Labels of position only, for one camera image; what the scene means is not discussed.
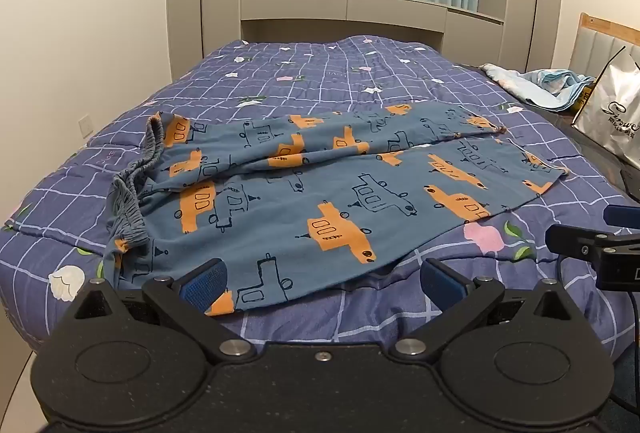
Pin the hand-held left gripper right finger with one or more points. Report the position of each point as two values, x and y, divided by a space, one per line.
439 284

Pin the light blue patterned blanket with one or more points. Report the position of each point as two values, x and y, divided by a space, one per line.
545 85

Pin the blue pants with orange print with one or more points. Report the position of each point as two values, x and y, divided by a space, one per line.
320 193

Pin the purple checked floral quilt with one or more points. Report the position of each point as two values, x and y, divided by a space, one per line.
310 78

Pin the yellow packet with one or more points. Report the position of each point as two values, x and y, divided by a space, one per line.
584 97

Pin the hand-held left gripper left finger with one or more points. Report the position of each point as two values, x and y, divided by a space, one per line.
206 287

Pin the white shopping bag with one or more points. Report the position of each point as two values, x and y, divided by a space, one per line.
612 108

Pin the padded headboard with wooden frame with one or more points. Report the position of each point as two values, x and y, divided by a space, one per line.
597 40

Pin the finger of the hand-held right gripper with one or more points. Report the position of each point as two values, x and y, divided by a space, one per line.
575 240
620 215

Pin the white wall socket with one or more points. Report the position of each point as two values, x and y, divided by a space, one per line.
86 126

